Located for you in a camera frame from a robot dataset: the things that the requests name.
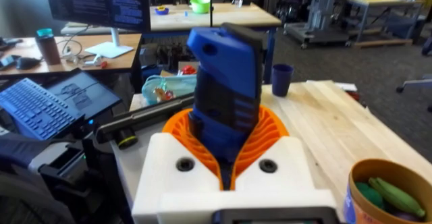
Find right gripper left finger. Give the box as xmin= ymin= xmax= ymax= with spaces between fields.
xmin=131 ymin=108 xmax=224 ymax=224

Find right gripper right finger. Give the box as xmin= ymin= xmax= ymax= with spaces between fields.
xmin=231 ymin=105 xmax=317 ymax=192

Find teal zip bag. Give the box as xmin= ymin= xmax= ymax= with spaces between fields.
xmin=141 ymin=74 xmax=198 ymax=106

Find dark blue cup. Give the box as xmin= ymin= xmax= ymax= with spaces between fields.
xmin=271 ymin=63 xmax=295 ymax=98

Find open laptop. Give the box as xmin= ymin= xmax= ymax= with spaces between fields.
xmin=0 ymin=67 xmax=123 ymax=141

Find brown tub with toys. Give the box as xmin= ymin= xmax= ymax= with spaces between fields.
xmin=343 ymin=159 xmax=432 ymax=224

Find wooden desk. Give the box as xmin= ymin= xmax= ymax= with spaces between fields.
xmin=0 ymin=32 xmax=143 ymax=80

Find brown bottle with teal cap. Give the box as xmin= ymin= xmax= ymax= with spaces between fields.
xmin=35 ymin=28 xmax=62 ymax=66

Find black computer mouse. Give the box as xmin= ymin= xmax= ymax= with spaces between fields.
xmin=16 ymin=56 xmax=43 ymax=71

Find grey metal cart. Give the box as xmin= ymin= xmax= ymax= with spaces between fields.
xmin=282 ymin=0 xmax=352 ymax=50

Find office chair base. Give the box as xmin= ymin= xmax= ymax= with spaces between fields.
xmin=396 ymin=76 xmax=432 ymax=94

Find wooden table with blue legs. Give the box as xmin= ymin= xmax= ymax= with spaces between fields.
xmin=60 ymin=2 xmax=283 ymax=84

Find computer monitor on white stand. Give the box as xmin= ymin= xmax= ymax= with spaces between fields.
xmin=43 ymin=0 xmax=152 ymax=60

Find green bowl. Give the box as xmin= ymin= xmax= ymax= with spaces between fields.
xmin=189 ymin=0 xmax=212 ymax=15

